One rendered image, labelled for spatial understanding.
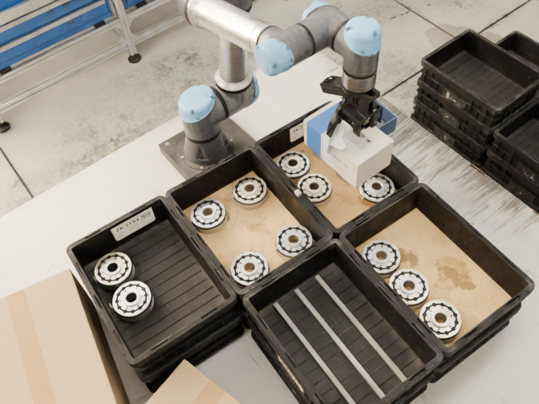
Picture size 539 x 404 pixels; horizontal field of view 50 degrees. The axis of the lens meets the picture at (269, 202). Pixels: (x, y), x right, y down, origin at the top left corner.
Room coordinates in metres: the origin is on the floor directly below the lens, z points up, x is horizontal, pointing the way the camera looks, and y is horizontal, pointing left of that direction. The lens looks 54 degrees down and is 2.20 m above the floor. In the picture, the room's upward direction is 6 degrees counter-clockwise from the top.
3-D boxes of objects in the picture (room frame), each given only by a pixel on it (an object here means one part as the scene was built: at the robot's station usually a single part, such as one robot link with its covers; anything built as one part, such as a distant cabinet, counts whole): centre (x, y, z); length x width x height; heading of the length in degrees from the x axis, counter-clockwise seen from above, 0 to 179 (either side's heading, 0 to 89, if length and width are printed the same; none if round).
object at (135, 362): (0.74, 0.33, 0.92); 0.40 x 0.30 x 0.02; 30
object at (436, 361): (0.54, -0.13, 0.92); 0.40 x 0.30 x 0.02; 30
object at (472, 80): (1.70, -0.91, 0.37); 0.40 x 0.30 x 0.45; 33
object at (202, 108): (1.30, 0.19, 0.91); 0.13 x 0.12 x 0.14; 124
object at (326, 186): (1.00, -0.13, 0.86); 0.10 x 0.10 x 0.01
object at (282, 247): (0.83, -0.06, 0.86); 0.10 x 0.10 x 0.01
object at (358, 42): (0.94, -0.22, 1.41); 0.09 x 0.08 x 0.11; 34
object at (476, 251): (0.69, -0.39, 0.87); 0.40 x 0.30 x 0.11; 30
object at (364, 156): (0.96, -0.21, 1.09); 0.20 x 0.12 x 0.09; 33
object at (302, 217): (0.88, 0.07, 0.87); 0.40 x 0.30 x 0.11; 30
